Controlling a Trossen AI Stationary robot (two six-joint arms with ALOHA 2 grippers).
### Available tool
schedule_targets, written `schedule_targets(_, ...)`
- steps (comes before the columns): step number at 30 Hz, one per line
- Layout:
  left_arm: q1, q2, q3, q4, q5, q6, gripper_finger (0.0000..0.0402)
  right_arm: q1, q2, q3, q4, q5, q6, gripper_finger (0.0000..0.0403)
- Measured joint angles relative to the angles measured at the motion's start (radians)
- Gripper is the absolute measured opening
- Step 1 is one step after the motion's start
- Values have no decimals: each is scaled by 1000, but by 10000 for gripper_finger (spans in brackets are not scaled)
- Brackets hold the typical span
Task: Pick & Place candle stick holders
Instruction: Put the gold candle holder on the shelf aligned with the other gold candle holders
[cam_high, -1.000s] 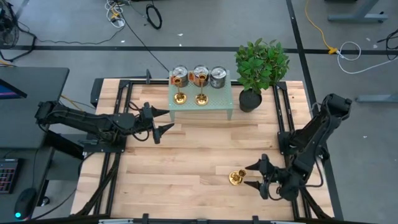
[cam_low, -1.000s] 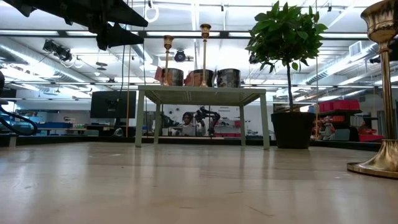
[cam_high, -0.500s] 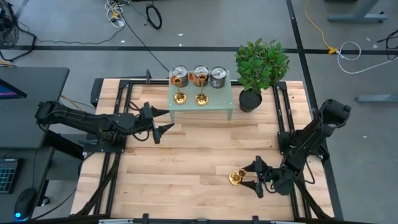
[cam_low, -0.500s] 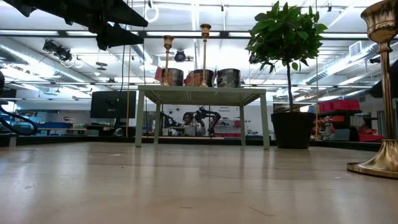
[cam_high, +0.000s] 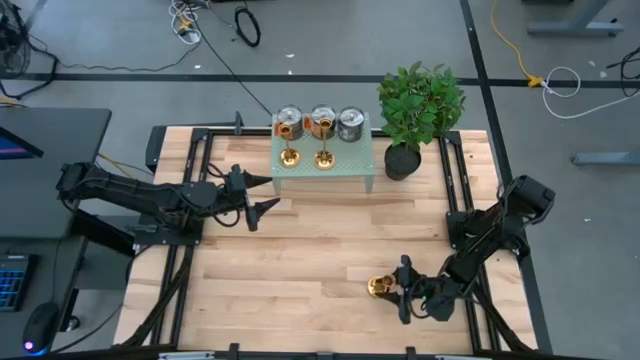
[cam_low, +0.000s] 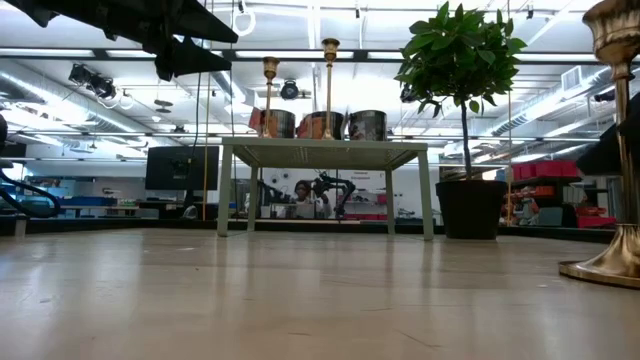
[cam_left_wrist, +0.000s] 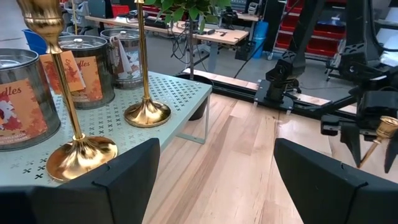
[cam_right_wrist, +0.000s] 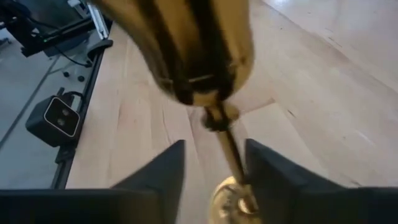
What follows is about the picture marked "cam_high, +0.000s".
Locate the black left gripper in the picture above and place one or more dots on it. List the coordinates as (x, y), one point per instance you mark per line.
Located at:
(236, 187)

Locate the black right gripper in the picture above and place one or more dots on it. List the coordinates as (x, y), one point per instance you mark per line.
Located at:
(409, 285)

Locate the gold brass candlestick holder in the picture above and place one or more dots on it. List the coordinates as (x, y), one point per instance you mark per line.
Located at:
(377, 286)
(289, 158)
(324, 160)

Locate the silver can with orange label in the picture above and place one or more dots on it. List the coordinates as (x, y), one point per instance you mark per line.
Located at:
(292, 114)
(324, 112)

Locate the silver metal can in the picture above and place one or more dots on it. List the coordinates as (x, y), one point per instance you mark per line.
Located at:
(351, 123)

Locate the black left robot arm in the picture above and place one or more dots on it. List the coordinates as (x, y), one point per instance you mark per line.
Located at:
(150, 195)

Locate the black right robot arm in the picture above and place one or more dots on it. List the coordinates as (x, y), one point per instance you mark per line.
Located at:
(500, 225)

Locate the green perforated metal shelf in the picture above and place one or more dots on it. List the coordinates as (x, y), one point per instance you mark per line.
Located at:
(350, 157)

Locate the black plant pot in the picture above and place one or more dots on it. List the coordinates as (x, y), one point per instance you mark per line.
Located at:
(402, 162)

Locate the green leafy plant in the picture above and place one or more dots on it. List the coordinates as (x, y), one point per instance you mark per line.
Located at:
(420, 102)

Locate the black desk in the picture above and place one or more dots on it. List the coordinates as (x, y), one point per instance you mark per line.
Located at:
(50, 145)

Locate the dark grey desk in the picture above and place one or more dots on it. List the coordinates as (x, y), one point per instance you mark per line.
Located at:
(55, 280)

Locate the grey desk foot bar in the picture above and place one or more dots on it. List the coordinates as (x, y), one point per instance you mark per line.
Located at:
(605, 158)

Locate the computer screen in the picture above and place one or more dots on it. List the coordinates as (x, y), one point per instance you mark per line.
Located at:
(12, 147)

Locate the black computer mouse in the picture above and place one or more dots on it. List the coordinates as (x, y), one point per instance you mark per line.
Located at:
(40, 325)

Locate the backlit keyboard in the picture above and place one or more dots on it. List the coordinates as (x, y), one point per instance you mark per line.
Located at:
(12, 282)

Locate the black floor fan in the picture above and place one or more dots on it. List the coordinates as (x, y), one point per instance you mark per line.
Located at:
(12, 50)

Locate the grey desk leg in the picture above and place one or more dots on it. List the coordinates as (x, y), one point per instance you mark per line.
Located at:
(575, 29)

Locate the black aluminium table frame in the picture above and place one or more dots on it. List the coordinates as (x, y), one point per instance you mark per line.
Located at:
(240, 131)

